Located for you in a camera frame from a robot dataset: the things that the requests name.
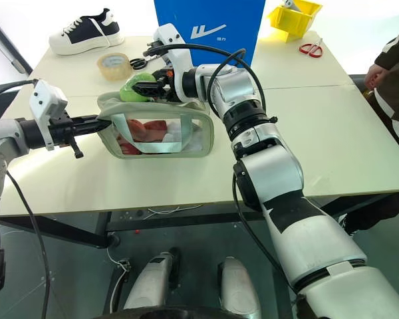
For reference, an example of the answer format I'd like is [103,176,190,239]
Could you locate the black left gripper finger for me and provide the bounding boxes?
[72,125,112,138]
[72,114,112,128]

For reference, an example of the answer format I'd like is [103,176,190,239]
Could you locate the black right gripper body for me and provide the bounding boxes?
[161,67,178,102]

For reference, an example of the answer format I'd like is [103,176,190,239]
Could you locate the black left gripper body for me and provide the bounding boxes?
[48,111,85,160]

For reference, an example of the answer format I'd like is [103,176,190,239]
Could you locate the green plush keychain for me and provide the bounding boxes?
[118,72,158,103]

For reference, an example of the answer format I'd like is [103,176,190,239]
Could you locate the green pouch with clear window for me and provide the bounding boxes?
[96,90,216,161]

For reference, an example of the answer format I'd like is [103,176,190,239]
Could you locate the bystander bare hand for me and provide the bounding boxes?
[364,62,386,92]

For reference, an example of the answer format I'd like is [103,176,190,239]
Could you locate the black scissors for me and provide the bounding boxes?
[129,56,158,71]

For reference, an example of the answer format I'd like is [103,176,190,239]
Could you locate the clear packing tape roll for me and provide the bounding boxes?
[96,53,132,82]

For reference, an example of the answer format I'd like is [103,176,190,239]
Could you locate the red cloth item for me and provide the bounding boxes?
[118,118,170,156]

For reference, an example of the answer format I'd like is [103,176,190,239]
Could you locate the white cloth item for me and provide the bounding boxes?
[164,123,204,154]

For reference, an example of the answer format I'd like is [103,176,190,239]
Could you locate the blue cardboard box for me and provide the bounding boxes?
[152,0,267,68]

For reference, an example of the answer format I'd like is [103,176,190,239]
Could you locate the black and white sneaker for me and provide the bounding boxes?
[49,7,125,56]

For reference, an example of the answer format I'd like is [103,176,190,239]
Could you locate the yellow plastic bin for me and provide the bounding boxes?
[267,0,324,45]

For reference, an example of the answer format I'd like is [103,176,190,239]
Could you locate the silver left robot leg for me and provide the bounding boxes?
[123,249,184,314]

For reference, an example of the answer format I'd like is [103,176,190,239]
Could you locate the silver robot leg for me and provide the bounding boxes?
[217,255,263,319]
[123,249,184,314]

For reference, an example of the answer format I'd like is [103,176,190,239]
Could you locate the dark rounded robot torso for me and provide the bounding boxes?
[100,303,264,319]

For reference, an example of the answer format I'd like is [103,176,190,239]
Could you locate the silver right robot leg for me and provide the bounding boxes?
[217,255,263,319]

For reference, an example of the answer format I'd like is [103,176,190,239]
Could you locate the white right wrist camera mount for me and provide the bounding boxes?
[152,23,191,102]

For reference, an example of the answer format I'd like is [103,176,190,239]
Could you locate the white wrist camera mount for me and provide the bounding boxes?
[29,78,69,152]
[152,23,191,102]

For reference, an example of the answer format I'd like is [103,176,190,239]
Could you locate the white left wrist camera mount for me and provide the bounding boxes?
[29,78,69,152]

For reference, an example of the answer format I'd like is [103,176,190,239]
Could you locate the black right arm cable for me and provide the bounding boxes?
[143,43,279,122]
[231,171,302,295]

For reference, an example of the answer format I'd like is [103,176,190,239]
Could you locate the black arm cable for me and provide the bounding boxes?
[5,169,53,319]
[231,171,302,295]
[143,43,279,122]
[0,78,41,101]

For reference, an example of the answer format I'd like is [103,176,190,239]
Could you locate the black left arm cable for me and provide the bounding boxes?
[5,169,53,319]
[0,78,41,101]

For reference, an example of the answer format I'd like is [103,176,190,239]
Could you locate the black table frame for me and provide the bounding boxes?
[0,193,399,250]

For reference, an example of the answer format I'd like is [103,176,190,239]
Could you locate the dark metal post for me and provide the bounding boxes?
[0,9,34,76]

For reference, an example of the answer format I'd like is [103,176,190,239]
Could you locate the thin white wire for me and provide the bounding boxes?
[147,203,204,218]

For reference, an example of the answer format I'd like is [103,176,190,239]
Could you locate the red handled scissors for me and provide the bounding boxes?
[298,37,325,59]

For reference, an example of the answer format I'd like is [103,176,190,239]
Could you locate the white floor cable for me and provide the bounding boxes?
[105,245,132,315]

